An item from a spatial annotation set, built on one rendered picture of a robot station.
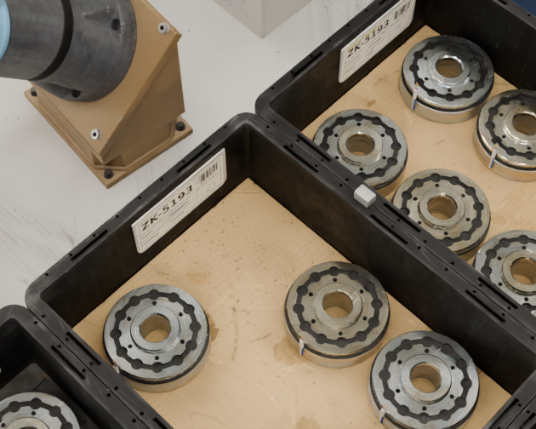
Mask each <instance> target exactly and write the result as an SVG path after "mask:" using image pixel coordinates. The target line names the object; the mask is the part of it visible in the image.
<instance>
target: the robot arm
mask: <svg viewBox="0 0 536 429"><path fill-rule="evenodd" d="M136 41H137V24H136V18H135V13H134V8H133V5H132V3H131V1H130V0H0V77H4V78H12V79H19V80H26V81H30V82H32V83H34V84H36V85H37V86H38V87H40V88H42V89H44V90H46V91H47V92H49V93H50V94H52V95H54V96H55V97H58V98H60V99H62V100H69V101H77V102H91V101H96V100H99V99H102V98H104V97H105V96H107V95H108V94H109V93H111V92H112V91H113V90H114V89H115V88H116V87H117V86H118V85H119V84H120V82H121V81H122V80H123V79H124V77H125V76H126V74H127V72H128V69H129V67H130V66H131V63H132V60H133V58H134V52H135V47H136Z"/></svg>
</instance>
